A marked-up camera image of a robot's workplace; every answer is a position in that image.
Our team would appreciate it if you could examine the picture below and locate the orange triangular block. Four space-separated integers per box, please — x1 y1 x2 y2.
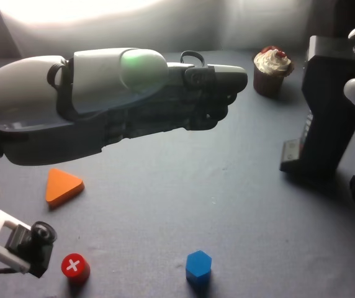
45 168 85 210

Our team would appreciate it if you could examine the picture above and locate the blue hexagonal block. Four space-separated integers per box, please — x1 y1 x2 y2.
185 250 212 284

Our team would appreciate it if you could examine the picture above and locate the toy cupcake with white cream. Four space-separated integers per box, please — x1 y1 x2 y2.
253 45 295 97

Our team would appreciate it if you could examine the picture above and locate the red cylinder block white cross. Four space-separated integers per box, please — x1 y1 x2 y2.
61 253 91 284

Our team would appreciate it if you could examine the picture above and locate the black walkie-talkie toy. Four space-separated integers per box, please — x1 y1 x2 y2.
279 0 355 181

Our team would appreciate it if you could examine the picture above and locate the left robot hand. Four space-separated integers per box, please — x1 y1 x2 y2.
0 48 248 166

